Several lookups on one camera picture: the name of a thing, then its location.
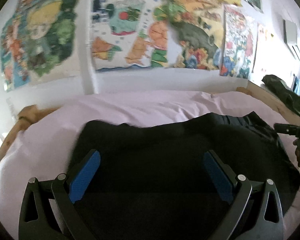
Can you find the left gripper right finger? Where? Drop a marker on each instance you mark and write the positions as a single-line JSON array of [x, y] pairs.
[[255, 210]]

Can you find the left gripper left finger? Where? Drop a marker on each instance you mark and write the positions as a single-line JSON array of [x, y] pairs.
[[47, 210]]

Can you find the black padded jacket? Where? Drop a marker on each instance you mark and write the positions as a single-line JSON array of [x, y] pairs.
[[152, 183]]

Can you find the dark green garment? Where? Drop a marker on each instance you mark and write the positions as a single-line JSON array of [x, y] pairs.
[[278, 87]]

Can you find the blue hanging cloth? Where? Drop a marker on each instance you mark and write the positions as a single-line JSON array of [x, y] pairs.
[[296, 85]]

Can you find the pink duvet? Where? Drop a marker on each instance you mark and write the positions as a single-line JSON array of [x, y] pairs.
[[44, 149]]

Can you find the white air conditioner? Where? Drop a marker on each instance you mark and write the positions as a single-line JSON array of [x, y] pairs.
[[292, 38]]

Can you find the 2024 dragon painting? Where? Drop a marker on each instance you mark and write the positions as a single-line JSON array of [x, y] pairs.
[[240, 43]]

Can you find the autumn landscape painting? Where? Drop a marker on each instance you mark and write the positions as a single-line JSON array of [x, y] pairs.
[[199, 25]]

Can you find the red-hair girl painting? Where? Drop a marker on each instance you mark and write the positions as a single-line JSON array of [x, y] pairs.
[[13, 56]]

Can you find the blond boy painting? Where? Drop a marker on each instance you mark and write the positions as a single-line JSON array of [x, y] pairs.
[[47, 32]]

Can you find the orange fruit drink painting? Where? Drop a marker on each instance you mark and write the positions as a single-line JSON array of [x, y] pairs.
[[128, 34]]

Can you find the wooden bed frame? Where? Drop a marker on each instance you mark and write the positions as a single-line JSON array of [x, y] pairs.
[[27, 117]]

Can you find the white wall pipe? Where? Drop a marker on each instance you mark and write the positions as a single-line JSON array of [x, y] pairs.
[[89, 79]]

